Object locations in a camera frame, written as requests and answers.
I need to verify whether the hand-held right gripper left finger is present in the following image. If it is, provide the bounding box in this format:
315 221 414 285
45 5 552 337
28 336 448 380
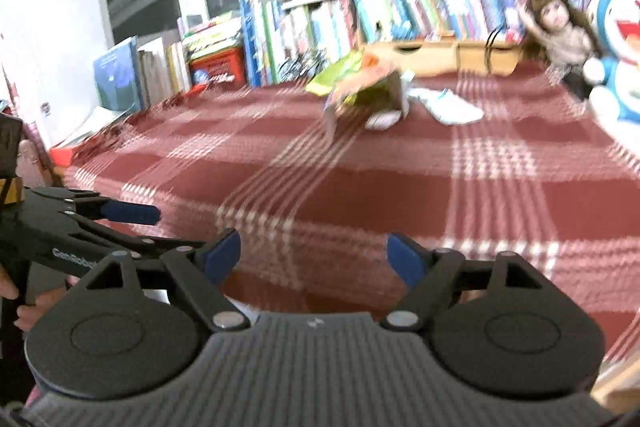
70 228 251 333

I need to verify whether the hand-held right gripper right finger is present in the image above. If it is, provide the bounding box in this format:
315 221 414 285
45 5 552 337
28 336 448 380
381 232 556 333

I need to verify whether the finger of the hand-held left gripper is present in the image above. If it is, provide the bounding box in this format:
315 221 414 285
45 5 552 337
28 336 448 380
22 187 162 226
60 211 208 261

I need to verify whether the orange white paper box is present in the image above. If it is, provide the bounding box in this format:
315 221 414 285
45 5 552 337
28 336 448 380
322 49 416 142

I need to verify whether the row of pale books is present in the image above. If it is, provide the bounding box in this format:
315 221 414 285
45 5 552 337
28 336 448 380
137 37 193 108

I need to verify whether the stack of flat books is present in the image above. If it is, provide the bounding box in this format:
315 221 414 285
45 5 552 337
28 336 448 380
177 9 245 60

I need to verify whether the row of colourful upright books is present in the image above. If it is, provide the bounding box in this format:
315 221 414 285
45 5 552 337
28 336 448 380
239 0 358 88

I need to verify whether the person's left hand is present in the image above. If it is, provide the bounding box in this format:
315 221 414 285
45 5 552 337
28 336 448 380
0 264 68 333

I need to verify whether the red plaid blanket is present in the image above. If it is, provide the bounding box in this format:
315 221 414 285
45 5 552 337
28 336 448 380
50 59 640 363

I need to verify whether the large blue book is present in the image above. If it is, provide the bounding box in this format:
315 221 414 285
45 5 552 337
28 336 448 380
92 36 146 115

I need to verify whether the red plastic crate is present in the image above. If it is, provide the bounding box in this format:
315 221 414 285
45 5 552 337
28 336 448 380
189 47 247 90

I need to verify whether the miniature black bicycle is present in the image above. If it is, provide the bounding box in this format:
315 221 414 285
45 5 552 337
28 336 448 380
277 49 326 82

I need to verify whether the wooden drawer organizer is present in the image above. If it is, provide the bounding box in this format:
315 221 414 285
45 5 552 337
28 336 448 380
365 34 523 75

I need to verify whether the brown haired doll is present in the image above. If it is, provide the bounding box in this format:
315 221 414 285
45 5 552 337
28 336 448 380
517 0 603 102

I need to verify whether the blue cat plush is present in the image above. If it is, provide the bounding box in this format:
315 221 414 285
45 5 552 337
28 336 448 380
582 0 640 140

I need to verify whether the black cable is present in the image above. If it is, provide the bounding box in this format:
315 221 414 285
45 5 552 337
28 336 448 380
482 27 506 72

